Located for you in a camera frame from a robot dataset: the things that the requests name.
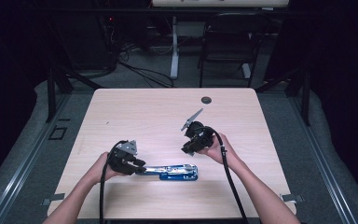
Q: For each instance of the person's right hand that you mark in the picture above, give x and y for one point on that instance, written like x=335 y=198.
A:
x=219 y=152

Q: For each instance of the black metal stand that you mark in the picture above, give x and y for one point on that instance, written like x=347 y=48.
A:
x=305 y=99
x=51 y=93

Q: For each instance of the white desk leg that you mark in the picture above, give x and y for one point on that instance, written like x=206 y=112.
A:
x=174 y=53

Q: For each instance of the black chair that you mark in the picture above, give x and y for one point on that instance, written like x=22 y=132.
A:
x=230 y=43

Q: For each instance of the blue stapler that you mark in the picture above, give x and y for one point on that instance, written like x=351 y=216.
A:
x=177 y=172

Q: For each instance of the light wooden desk top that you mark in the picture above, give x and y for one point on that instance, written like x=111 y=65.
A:
x=220 y=3

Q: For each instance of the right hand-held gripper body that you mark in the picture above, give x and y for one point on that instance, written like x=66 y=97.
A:
x=200 y=137

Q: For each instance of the aluminium floor rail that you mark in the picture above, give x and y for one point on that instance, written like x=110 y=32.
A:
x=28 y=158
x=323 y=161

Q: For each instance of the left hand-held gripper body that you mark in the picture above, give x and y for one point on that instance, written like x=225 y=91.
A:
x=121 y=158

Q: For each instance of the white desk foot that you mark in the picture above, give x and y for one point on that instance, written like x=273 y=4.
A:
x=246 y=71

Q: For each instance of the dark round table grommet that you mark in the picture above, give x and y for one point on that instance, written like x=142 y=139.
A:
x=206 y=100

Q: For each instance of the person's left hand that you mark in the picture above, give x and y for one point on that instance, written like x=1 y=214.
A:
x=101 y=169

